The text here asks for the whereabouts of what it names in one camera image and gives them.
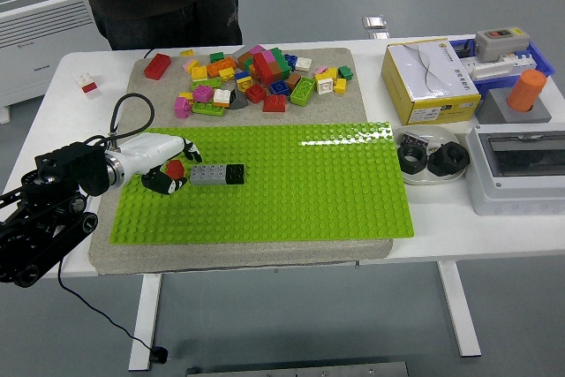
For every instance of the small dark green brick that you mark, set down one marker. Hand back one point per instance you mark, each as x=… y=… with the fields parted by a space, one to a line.
x=216 y=57

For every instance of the yellow and white cardboard box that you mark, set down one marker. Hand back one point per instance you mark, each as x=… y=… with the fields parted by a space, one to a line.
x=430 y=81

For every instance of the magenta square brick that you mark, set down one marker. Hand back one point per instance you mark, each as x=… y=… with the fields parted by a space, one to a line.
x=202 y=93

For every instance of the red and white brick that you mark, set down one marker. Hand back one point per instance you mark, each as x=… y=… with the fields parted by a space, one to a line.
x=88 y=87

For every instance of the dark green square brick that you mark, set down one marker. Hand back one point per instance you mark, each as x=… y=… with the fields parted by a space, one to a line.
x=345 y=72

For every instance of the orange cylinder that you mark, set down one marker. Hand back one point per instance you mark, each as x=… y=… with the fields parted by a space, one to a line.
x=526 y=90

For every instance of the lime green flat brick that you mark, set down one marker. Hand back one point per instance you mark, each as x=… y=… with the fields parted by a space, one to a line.
x=206 y=84

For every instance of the yellow square brick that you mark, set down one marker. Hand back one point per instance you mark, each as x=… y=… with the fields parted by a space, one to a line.
x=199 y=73

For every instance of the black square building brick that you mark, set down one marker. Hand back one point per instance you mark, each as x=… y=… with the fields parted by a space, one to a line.
x=235 y=174

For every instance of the white small brick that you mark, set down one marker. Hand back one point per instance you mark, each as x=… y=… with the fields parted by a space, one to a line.
x=303 y=64

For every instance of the blue plastic bin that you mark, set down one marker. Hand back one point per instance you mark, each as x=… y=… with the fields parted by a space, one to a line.
x=542 y=63

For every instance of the black adapter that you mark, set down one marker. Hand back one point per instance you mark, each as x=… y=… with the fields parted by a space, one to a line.
x=465 y=48

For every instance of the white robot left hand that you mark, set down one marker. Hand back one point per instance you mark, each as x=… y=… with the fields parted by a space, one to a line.
x=150 y=152

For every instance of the grey switch box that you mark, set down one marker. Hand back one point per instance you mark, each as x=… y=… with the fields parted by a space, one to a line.
x=502 y=44

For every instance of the small red building brick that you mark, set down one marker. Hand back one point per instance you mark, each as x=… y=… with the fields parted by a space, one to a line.
x=175 y=168

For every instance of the large black nut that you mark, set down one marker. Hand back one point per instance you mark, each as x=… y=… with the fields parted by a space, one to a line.
x=404 y=160
x=459 y=160

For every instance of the large red building brick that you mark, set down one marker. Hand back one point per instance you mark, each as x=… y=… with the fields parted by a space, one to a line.
x=157 y=66

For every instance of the person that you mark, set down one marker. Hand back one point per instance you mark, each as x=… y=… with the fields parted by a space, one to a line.
x=167 y=19

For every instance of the white table leg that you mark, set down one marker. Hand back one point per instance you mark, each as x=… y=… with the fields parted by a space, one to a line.
x=459 y=308
x=145 y=321

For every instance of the grey long building brick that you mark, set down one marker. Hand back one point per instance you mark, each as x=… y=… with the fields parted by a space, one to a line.
x=207 y=175

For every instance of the lime green long brick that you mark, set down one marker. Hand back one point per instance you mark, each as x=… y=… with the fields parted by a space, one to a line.
x=303 y=91
x=208 y=108

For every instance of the red square brick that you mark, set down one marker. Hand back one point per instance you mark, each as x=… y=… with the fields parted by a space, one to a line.
x=255 y=93

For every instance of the multicolour joined brick block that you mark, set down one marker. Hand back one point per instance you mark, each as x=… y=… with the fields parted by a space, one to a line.
x=265 y=65

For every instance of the orange long brick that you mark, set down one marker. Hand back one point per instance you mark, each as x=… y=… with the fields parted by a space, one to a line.
x=220 y=67

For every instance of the small yellow flat brick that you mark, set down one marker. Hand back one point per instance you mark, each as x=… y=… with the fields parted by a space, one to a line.
x=187 y=53

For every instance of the blue small brick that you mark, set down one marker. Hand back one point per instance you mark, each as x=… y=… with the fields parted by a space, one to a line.
x=291 y=61

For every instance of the white shallow dish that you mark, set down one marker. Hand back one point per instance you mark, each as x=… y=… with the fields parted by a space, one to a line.
x=434 y=132

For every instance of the brown brick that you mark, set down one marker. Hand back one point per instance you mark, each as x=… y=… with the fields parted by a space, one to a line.
x=292 y=81

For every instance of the white panel heater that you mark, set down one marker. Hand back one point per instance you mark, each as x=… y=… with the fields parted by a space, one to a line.
x=44 y=19

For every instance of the small black printed part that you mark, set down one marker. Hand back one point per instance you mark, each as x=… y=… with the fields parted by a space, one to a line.
x=415 y=139

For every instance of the green studded baseplate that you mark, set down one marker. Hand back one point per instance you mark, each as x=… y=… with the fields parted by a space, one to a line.
x=287 y=196

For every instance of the blue square brick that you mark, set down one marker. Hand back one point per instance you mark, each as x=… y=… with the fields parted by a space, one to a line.
x=279 y=87

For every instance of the yellow and blue brick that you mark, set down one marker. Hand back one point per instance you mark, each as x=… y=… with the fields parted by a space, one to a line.
x=244 y=82

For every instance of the grey block base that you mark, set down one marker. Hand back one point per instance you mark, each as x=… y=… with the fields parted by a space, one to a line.
x=494 y=110

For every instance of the red slanted brick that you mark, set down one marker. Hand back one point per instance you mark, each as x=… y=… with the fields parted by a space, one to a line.
x=274 y=103

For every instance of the pink tall brick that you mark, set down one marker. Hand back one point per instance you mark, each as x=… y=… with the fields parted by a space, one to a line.
x=181 y=107

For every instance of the grey-brown table mat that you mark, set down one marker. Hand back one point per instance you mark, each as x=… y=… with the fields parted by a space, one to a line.
x=309 y=112

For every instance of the grey slanted brick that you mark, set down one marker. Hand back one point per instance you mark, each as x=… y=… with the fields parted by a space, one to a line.
x=238 y=100

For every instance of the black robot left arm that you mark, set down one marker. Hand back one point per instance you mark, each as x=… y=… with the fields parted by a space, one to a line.
x=66 y=165

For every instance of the small yellow brick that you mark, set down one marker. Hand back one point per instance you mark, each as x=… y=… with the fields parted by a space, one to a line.
x=187 y=53
x=186 y=96
x=340 y=85

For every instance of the silver metal floor fitting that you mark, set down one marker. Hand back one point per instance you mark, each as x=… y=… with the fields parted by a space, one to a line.
x=376 y=24

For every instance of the white distribution box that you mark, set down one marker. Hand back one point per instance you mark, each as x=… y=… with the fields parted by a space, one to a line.
x=494 y=191

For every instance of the white terminal strip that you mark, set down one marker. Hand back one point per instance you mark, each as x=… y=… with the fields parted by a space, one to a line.
x=494 y=69

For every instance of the white and orange brick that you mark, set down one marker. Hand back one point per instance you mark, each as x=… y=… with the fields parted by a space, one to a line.
x=222 y=97

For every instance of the white square brick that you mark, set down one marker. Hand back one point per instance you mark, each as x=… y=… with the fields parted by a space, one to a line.
x=324 y=85

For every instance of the small pink flat brick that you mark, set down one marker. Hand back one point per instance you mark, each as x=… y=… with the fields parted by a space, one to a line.
x=320 y=70

